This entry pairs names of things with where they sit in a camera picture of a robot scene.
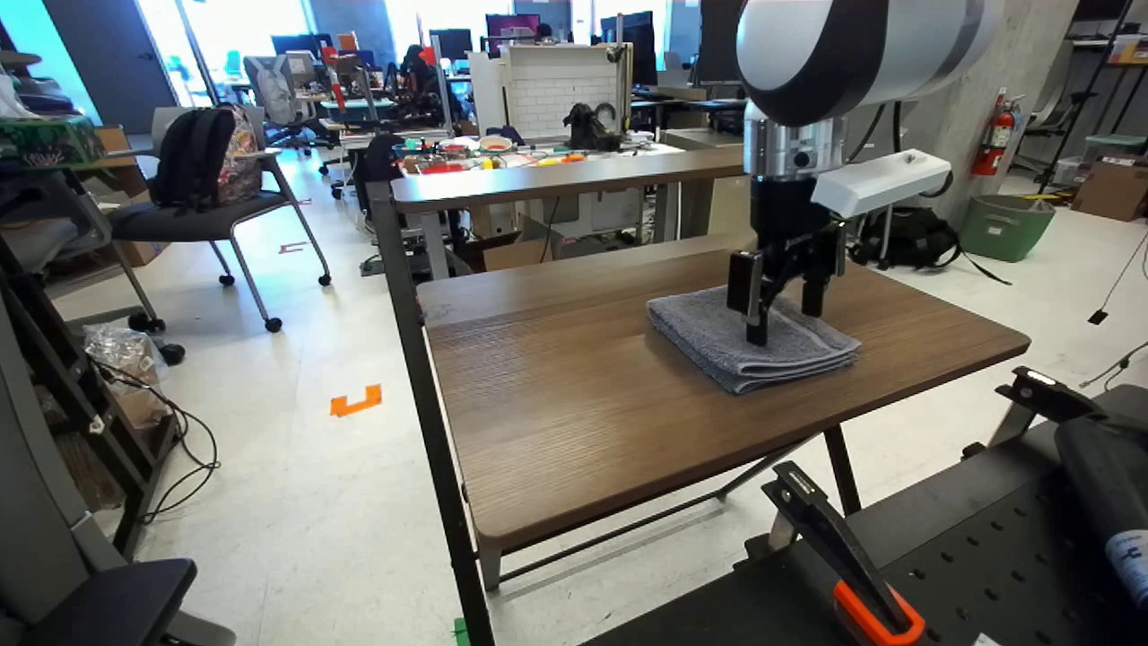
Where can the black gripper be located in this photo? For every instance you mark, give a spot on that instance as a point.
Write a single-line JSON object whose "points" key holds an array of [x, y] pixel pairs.
{"points": [[790, 215]]}

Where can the grey towel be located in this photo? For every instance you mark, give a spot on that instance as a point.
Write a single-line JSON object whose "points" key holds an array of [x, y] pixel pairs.
{"points": [[720, 341]]}

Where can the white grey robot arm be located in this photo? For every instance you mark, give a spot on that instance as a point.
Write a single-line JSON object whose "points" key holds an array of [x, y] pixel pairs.
{"points": [[836, 48]]}

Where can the black bag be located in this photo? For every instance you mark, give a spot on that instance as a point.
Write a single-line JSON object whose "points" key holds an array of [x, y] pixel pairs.
{"points": [[909, 238]]}

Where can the green plastic bin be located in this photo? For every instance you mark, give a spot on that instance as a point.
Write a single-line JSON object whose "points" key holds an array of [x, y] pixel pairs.
{"points": [[1005, 228]]}

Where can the long wooden table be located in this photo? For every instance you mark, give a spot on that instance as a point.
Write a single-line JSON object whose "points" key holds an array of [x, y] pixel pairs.
{"points": [[560, 179]]}

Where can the black headset stand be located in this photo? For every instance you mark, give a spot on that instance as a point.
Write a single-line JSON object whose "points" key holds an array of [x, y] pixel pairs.
{"points": [[594, 129]]}

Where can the red fire extinguisher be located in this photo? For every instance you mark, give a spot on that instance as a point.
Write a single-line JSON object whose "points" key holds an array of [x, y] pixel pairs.
{"points": [[996, 138]]}

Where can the orange black bar clamp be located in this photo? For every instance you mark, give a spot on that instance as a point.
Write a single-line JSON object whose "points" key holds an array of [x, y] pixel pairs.
{"points": [[836, 557], [1042, 396]]}

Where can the white board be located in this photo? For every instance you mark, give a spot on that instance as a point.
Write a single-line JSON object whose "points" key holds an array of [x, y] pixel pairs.
{"points": [[570, 92]]}

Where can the colourful small items pile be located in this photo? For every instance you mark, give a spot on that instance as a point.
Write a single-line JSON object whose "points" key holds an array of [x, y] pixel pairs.
{"points": [[490, 157]]}

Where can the brown cardboard box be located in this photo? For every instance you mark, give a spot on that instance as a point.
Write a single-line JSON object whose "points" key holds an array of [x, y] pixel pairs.
{"points": [[1114, 193]]}

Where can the black perforated board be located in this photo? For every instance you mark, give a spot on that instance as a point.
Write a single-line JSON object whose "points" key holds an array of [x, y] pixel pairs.
{"points": [[993, 560]]}

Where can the computer monitor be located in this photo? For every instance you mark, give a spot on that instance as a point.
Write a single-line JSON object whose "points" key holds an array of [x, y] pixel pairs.
{"points": [[455, 45], [516, 31]]}

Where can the black fabric bundle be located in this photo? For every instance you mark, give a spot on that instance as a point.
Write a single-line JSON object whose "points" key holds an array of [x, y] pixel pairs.
{"points": [[1107, 479]]}

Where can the brown wooden table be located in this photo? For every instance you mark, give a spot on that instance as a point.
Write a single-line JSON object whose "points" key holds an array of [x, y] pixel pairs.
{"points": [[416, 346]]}

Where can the grey office chair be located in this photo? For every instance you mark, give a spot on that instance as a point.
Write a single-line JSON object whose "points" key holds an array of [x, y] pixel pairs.
{"points": [[201, 220]]}

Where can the black backpack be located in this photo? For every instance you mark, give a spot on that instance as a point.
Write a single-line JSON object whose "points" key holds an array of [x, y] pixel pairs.
{"points": [[192, 157]]}

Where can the clear plastic bag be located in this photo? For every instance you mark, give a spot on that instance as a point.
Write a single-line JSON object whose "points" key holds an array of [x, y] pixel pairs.
{"points": [[120, 352]]}

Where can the black metal shelf rack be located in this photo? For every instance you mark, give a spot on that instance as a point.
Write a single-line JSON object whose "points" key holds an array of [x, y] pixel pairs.
{"points": [[59, 298]]}

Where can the black grey seat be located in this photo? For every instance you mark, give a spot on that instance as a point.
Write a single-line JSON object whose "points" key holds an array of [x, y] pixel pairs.
{"points": [[74, 560]]}

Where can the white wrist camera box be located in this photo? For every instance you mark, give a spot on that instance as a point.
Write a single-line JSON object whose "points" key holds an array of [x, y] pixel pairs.
{"points": [[881, 179]]}

